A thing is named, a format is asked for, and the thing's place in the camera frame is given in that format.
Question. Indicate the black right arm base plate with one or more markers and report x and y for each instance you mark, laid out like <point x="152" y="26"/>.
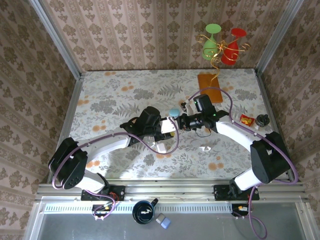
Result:
<point x="220" y="192"/>

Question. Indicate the small black capped jar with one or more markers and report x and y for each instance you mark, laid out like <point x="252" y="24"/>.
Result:
<point x="262" y="120"/>

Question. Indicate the red plastic wine glass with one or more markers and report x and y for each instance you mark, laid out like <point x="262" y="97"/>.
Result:
<point x="231" y="53"/>

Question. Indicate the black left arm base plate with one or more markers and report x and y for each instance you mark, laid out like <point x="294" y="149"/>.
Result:
<point x="118" y="192"/>

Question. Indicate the small pale blue box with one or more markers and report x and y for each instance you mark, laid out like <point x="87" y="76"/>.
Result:
<point x="166" y="223"/>

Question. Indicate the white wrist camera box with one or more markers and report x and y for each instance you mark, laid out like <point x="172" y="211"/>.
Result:
<point x="168" y="126"/>
<point x="188" y="107"/>

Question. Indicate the aluminium table side rail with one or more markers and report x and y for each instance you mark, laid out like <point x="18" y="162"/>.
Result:
<point x="272" y="105"/>
<point x="68" y="120"/>

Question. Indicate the black mug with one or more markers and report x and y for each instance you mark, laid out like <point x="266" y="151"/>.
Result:
<point x="143" y="212"/>

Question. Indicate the green plastic wine glass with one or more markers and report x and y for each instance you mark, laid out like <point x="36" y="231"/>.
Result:
<point x="210" y="47"/>

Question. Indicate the blue earbud charging case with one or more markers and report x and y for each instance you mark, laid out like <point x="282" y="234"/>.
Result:
<point x="174" y="112"/>

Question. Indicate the floral patterned tablecloth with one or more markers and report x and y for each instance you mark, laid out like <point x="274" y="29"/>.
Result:
<point x="150" y="87"/>

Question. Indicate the aluminium frame post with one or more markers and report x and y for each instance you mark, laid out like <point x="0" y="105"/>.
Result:
<point x="280" y="37"/>
<point x="56" y="40"/>

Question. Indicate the grey metal bench plate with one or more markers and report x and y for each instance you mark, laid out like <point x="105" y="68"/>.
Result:
<point x="212" y="227"/>

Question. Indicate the glossy white earbud case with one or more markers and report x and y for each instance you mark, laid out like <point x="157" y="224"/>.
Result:
<point x="161" y="147"/>

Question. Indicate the red snack packet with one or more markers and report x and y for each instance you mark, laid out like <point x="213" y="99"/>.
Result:
<point x="247" y="120"/>

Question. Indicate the small grey block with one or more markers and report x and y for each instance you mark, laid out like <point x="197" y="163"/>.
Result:
<point x="159" y="218"/>

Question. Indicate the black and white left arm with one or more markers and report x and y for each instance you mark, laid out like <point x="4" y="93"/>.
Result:
<point x="67" y="162"/>

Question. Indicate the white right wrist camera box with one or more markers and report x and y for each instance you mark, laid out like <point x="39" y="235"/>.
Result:
<point x="188" y="107"/>

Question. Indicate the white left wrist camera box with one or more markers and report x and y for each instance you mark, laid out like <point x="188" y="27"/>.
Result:
<point x="168" y="126"/>

